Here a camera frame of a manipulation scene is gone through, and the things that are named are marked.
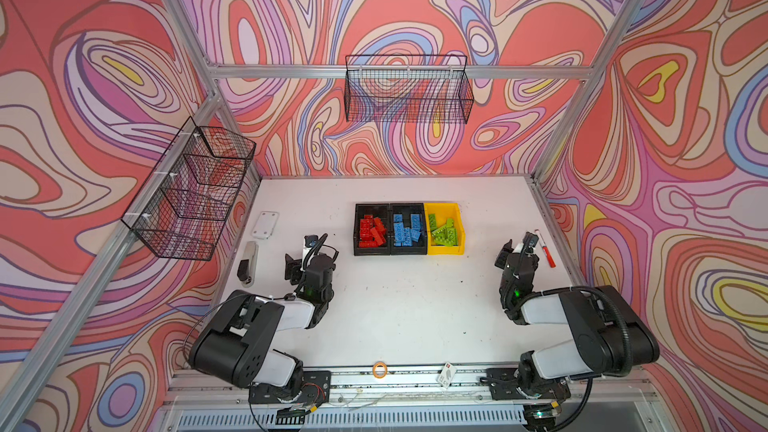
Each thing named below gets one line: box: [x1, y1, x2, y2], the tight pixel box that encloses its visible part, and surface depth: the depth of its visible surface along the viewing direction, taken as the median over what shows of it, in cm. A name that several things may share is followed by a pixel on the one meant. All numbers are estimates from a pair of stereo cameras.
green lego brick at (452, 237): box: [446, 229, 459, 247], surface depth 101 cm
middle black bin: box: [390, 203, 427, 255], surface depth 101 cm
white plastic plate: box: [251, 211, 279, 239], surface depth 106 cm
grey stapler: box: [237, 241, 259, 288], surface depth 93 cm
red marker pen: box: [534, 229, 556, 268], surface depth 100 cm
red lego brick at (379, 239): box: [370, 227, 387, 246], surface depth 100 cm
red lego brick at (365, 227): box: [359, 219, 371, 237], surface depth 100 cm
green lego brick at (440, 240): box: [432, 235, 449, 246], surface depth 98 cm
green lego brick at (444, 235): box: [437, 230, 452, 242], surface depth 101 cm
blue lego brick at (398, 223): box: [393, 214, 405, 232], surface depth 104 cm
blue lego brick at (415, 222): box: [411, 214, 421, 231], surface depth 107 cm
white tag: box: [436, 361, 457, 389], surface depth 76 cm
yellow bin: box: [424, 202, 465, 255], surface depth 101 cm
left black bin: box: [353, 203, 391, 256], surface depth 100 cm
